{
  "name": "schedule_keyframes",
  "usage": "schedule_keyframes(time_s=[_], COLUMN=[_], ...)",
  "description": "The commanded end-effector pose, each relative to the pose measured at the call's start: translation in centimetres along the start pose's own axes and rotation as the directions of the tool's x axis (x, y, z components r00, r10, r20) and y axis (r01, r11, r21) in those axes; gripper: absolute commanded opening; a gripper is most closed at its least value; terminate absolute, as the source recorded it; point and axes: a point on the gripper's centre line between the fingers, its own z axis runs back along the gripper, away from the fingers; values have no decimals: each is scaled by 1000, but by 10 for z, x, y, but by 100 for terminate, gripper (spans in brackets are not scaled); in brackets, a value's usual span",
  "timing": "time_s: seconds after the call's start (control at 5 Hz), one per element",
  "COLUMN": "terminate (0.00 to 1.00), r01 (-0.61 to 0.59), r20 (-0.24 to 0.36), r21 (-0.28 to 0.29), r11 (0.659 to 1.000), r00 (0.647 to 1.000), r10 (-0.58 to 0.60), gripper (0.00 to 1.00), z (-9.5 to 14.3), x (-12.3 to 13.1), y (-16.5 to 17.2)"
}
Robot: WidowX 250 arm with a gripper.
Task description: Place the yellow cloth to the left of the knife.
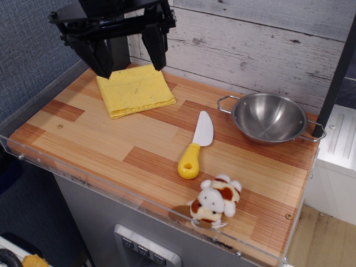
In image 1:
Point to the black vertical post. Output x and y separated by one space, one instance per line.
336 83

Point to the yellow object bottom left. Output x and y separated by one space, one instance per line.
34 261

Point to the yellow towel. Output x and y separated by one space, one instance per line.
134 90

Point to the grey cabinet with button panel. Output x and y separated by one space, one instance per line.
120 228

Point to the stainless steel bowl with handles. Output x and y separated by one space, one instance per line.
268 118

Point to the brown white plush toy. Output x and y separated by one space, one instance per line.
218 197

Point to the yellow handled toy knife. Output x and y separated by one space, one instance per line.
188 167

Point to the clear acrylic table guard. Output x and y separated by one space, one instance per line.
66 129

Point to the white side cabinet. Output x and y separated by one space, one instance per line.
331 189

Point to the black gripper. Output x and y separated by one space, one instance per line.
86 24

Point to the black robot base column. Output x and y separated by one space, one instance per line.
120 53

